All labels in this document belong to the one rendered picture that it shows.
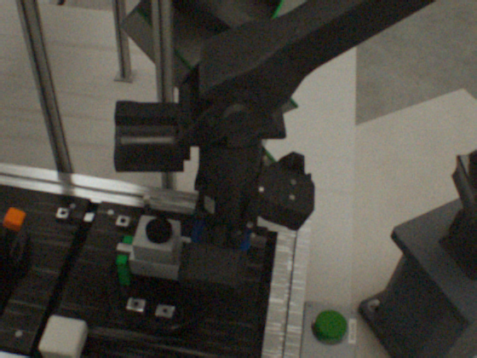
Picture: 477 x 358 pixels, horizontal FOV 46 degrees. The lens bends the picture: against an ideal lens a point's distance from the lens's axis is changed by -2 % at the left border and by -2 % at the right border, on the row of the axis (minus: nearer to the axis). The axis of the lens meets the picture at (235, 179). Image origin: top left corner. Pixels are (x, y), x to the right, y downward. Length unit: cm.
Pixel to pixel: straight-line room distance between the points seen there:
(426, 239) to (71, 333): 44
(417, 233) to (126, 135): 39
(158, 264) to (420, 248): 31
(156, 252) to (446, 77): 234
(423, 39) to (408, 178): 204
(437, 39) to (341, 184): 214
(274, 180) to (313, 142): 53
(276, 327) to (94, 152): 50
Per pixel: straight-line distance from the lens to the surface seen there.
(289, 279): 78
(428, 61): 292
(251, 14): 76
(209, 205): 55
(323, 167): 104
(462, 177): 64
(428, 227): 74
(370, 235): 97
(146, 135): 49
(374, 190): 103
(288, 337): 73
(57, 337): 71
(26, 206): 85
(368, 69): 276
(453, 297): 69
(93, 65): 125
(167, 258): 65
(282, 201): 55
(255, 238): 79
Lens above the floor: 161
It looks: 49 degrees down
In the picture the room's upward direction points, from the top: 5 degrees clockwise
